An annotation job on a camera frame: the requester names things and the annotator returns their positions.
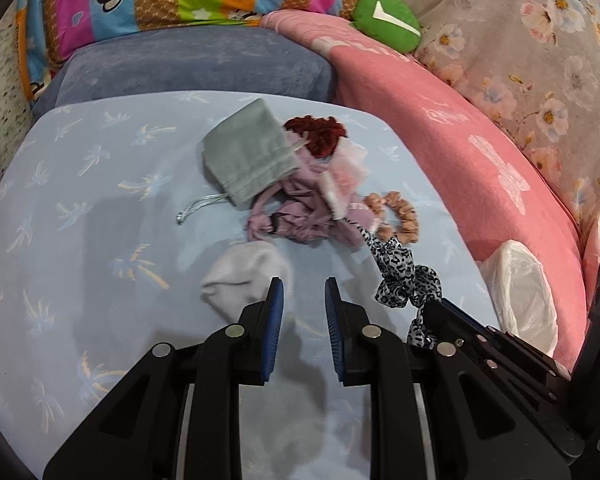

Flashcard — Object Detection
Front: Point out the leopard print scarf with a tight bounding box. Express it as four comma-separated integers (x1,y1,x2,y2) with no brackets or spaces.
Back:
349,221,442,350

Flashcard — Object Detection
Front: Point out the tan pink scrunchie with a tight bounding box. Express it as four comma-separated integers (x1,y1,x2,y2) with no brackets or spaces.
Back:
363,191,419,245

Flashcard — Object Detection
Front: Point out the white sock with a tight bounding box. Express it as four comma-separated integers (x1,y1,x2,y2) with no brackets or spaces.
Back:
200,240,294,323

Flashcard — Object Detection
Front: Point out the pink white cloth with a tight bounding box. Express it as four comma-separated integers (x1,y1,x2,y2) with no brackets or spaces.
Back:
317,136,370,220

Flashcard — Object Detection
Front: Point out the mauve underwear cloth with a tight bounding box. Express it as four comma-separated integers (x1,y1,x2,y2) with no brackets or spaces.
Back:
247,132,379,248

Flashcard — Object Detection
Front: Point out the grey drawstring pouch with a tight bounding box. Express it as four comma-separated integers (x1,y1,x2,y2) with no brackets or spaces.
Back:
176,99,300,224

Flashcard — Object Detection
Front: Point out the white lined trash bin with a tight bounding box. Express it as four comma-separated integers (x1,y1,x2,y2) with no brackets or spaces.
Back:
478,240,558,358

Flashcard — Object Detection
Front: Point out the pink blanket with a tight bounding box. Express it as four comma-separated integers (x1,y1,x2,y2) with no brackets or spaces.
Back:
260,10,588,367

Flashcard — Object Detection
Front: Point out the small pink pillow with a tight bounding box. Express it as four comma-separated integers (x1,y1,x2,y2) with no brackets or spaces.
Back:
583,216,600,307

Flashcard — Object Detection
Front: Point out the light blue palm tablecloth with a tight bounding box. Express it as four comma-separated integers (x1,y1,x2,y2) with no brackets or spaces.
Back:
0,90,502,480

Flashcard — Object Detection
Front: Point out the dark red scrunchie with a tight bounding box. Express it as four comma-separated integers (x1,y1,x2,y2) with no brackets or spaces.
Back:
284,115,348,158

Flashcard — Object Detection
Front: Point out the grey floral bedsheet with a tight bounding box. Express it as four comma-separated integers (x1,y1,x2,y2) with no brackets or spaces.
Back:
403,0,600,229

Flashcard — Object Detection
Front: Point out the green round cushion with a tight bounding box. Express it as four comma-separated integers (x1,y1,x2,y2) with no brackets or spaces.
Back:
352,0,422,54

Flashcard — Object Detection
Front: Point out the blue-grey velvet pillow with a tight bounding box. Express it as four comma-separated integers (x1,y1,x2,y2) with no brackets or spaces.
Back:
32,25,337,118

